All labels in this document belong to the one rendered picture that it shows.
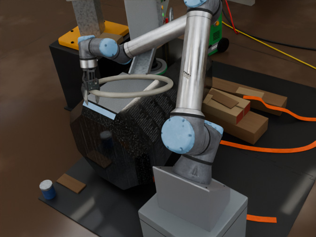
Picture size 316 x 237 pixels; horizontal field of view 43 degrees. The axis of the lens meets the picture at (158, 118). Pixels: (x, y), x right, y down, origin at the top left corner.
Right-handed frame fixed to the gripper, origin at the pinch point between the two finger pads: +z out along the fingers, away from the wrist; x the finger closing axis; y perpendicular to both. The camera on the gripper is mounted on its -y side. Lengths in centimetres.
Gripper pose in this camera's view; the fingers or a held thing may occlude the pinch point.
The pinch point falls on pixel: (91, 102)
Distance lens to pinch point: 227.5
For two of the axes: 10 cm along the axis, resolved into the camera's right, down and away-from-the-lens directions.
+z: 0.5, 9.5, 3.1
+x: 9.3, -1.6, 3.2
